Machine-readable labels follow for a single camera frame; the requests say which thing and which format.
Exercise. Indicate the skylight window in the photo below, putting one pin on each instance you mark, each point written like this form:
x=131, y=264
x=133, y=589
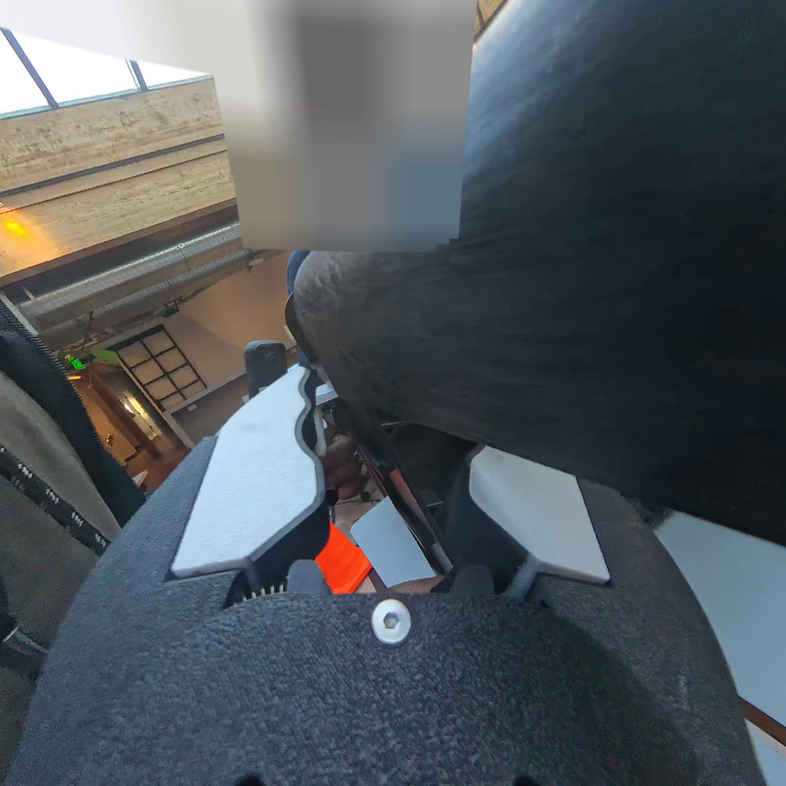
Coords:
x=80, y=73

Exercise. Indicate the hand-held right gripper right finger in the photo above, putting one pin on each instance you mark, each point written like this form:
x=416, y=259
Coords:
x=534, y=522

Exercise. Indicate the black action camera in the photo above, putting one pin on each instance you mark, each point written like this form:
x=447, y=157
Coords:
x=265, y=368

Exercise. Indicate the person's black sweater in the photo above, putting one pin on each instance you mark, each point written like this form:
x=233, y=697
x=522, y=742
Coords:
x=614, y=276

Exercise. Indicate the black grid glass partition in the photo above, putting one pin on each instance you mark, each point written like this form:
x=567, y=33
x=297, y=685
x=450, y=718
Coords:
x=159, y=368

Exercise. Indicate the orange ceiling lamp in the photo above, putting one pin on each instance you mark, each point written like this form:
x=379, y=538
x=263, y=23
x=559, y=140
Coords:
x=13, y=226

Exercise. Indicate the silver ceiling duct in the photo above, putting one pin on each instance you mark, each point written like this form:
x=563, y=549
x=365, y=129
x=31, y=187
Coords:
x=123, y=285

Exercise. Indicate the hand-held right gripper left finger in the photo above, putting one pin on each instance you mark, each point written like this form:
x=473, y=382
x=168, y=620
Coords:
x=258, y=473

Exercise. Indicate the green exit sign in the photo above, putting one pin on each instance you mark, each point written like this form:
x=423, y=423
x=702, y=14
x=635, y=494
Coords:
x=76, y=363

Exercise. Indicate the orange traffic cone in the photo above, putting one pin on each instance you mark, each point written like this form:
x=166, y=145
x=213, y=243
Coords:
x=344, y=565

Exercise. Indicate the grey desk with black frame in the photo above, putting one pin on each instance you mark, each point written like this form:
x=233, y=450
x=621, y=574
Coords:
x=390, y=540

